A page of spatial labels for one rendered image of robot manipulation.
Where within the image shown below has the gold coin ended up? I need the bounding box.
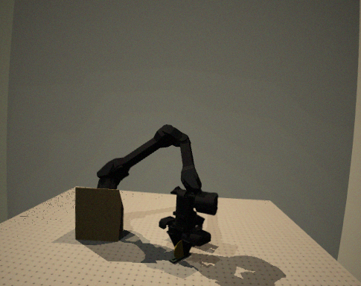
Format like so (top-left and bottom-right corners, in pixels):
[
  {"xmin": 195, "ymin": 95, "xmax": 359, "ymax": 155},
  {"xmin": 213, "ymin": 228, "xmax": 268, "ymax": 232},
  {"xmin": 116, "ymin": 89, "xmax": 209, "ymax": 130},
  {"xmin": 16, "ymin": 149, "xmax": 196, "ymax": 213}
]
[{"xmin": 173, "ymin": 240, "xmax": 184, "ymax": 258}]

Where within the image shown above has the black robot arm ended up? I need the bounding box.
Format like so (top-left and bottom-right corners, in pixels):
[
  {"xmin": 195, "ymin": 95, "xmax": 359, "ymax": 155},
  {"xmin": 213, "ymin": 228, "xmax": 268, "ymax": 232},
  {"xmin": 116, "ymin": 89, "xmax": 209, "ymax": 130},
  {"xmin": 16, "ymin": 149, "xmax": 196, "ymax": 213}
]
[{"xmin": 97, "ymin": 124, "xmax": 218, "ymax": 227}]

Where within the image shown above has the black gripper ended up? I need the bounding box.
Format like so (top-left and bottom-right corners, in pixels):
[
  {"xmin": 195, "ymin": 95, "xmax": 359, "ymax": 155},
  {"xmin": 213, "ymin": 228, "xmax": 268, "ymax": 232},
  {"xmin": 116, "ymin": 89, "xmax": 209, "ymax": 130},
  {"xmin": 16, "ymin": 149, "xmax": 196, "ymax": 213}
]
[{"xmin": 159, "ymin": 209, "xmax": 211, "ymax": 256}]

